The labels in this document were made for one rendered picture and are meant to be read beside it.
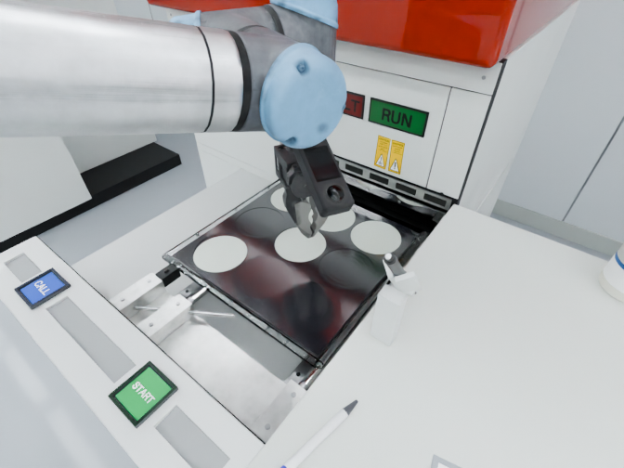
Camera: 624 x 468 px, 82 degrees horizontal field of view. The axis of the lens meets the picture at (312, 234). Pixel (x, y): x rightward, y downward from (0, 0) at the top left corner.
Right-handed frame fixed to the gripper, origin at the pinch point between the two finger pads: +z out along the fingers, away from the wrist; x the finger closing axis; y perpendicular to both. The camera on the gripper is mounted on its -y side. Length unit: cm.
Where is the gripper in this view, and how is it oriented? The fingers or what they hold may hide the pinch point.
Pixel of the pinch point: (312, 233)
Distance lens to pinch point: 61.5
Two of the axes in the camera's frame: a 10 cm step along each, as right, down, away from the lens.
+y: -3.9, -6.1, 6.9
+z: 0.0, 7.5, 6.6
